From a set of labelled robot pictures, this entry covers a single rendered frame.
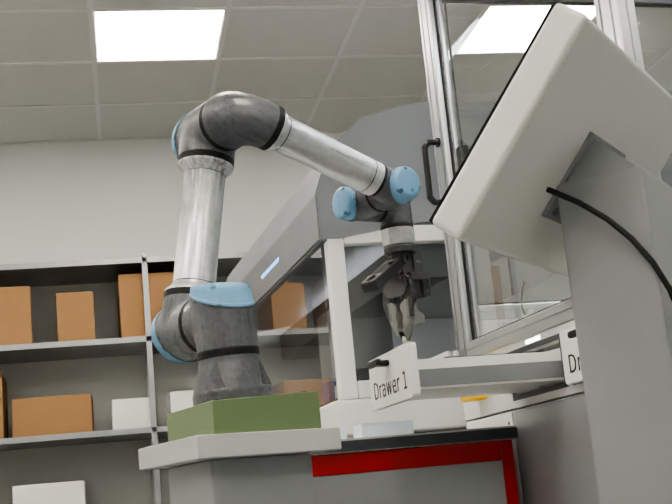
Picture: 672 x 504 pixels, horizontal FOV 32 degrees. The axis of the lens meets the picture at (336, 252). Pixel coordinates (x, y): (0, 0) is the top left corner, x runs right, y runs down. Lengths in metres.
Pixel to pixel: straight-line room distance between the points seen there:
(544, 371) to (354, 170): 0.57
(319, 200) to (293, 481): 1.41
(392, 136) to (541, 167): 1.98
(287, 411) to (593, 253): 0.75
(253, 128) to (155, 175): 4.59
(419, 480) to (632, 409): 1.13
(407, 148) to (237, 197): 3.48
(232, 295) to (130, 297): 4.12
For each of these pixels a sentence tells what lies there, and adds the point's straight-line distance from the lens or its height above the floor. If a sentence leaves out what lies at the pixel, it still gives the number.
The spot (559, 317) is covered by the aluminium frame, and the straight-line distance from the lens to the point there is 2.48.
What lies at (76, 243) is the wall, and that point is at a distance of 6.81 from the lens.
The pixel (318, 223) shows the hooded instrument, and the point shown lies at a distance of 3.37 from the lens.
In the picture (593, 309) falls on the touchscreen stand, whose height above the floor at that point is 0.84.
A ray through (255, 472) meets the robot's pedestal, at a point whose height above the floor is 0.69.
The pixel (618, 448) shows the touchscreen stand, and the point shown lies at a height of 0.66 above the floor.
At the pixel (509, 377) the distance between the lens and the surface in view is 2.44.
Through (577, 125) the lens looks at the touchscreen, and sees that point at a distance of 1.57.
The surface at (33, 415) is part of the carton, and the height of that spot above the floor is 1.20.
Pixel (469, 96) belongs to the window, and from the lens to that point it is 2.97.
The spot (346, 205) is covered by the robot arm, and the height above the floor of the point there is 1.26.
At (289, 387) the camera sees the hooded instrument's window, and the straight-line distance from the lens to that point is 3.89.
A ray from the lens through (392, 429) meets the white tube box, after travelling 2.72.
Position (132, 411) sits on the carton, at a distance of 6.22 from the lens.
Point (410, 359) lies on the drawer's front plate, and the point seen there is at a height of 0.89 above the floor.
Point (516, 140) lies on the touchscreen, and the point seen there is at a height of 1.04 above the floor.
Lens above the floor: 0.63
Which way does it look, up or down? 12 degrees up
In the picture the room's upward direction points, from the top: 5 degrees counter-clockwise
